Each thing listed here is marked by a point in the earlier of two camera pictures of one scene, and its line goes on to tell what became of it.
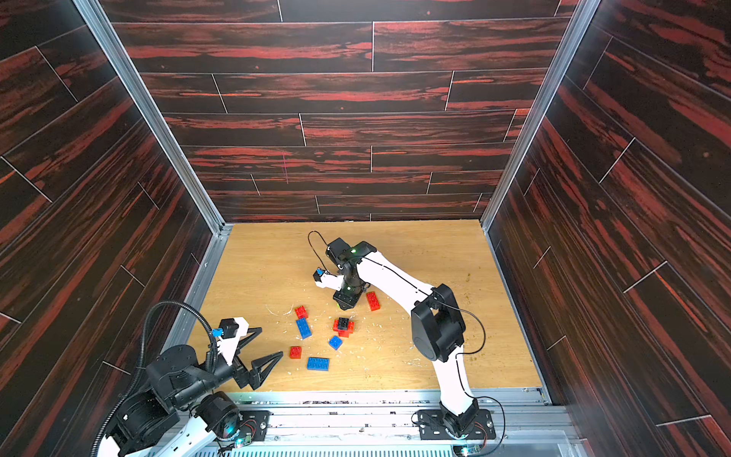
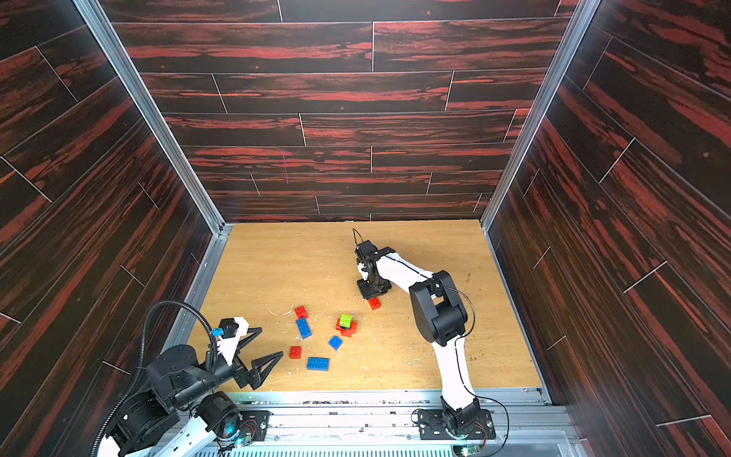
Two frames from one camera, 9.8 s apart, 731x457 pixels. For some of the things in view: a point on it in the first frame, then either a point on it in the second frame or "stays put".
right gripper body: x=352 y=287 -> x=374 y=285
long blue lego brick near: x=318 y=364 stays put
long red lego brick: x=373 y=301 stays put
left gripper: x=243 y=376 stays put
